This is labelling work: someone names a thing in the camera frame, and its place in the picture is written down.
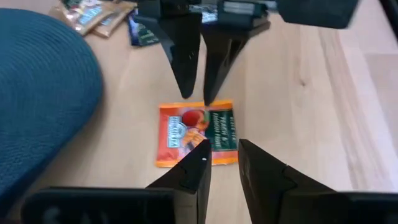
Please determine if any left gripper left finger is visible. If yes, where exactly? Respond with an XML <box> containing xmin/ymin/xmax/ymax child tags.
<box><xmin>146</xmin><ymin>139</ymin><xmax>213</xmax><ymax>224</ymax></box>

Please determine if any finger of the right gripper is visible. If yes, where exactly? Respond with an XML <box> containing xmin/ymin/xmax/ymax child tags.
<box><xmin>160</xmin><ymin>14</ymin><xmax>203</xmax><ymax>100</ymax></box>
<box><xmin>201</xmin><ymin>21</ymin><xmax>271</xmax><ymax>107</ymax></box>

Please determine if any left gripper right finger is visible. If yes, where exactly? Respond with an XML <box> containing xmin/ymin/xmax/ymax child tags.
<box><xmin>238</xmin><ymin>139</ymin><xmax>343</xmax><ymax>224</ymax></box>

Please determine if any orange peach tea packet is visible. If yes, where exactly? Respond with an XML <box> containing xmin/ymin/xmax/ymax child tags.
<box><xmin>154</xmin><ymin>99</ymin><xmax>239</xmax><ymax>168</ymax></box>

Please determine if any dark blue tea packet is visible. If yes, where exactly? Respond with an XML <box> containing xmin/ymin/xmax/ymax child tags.
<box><xmin>126</xmin><ymin>14</ymin><xmax>162</xmax><ymax>47</ymax></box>

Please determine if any round dark blue placemat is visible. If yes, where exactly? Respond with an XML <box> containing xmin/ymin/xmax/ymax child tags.
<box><xmin>0</xmin><ymin>7</ymin><xmax>104</xmax><ymax>215</ymax></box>

